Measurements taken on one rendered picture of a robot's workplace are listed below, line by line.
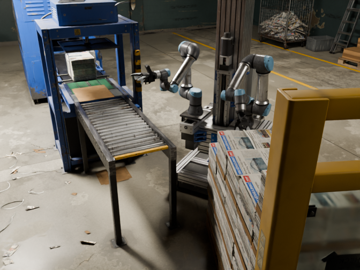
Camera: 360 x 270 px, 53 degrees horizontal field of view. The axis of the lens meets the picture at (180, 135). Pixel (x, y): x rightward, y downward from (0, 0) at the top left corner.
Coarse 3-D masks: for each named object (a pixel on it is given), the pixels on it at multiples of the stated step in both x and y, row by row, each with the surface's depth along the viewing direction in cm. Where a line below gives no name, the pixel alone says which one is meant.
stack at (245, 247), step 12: (216, 144) 280; (216, 168) 260; (216, 180) 261; (216, 192) 261; (228, 192) 226; (216, 204) 262; (228, 204) 228; (228, 216) 228; (216, 228) 271; (228, 228) 227; (240, 228) 201; (216, 240) 271; (228, 240) 228; (240, 240) 201; (216, 252) 273; (228, 252) 232; (216, 264) 275; (228, 264) 234; (240, 264) 203
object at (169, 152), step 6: (138, 114) 342; (144, 120) 329; (150, 126) 317; (156, 132) 306; (162, 138) 295; (168, 144) 286; (162, 150) 299; (168, 150) 286; (174, 150) 283; (168, 156) 289; (174, 156) 285
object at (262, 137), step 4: (252, 132) 245; (256, 132) 245; (260, 132) 245; (264, 132) 245; (268, 132) 245; (252, 136) 240; (256, 136) 240; (260, 136) 240; (264, 136) 240; (268, 136) 239; (256, 140) 235; (260, 140) 235; (264, 140) 234; (268, 140) 234; (260, 144) 230; (264, 144) 230; (268, 144) 230; (260, 148) 224
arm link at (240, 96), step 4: (236, 92) 254; (240, 92) 253; (244, 92) 254; (236, 96) 254; (240, 96) 253; (244, 96) 254; (236, 100) 254; (240, 100) 252; (244, 100) 254; (236, 104) 259
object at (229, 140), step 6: (222, 132) 245; (228, 132) 244; (234, 132) 245; (240, 132) 246; (222, 138) 237; (228, 138) 237; (234, 138) 237; (240, 138) 237; (222, 144) 232; (228, 144) 230; (234, 144) 229; (240, 144) 230; (246, 144) 230; (222, 150) 233; (228, 150) 223; (222, 156) 236; (222, 162) 238; (222, 168) 237
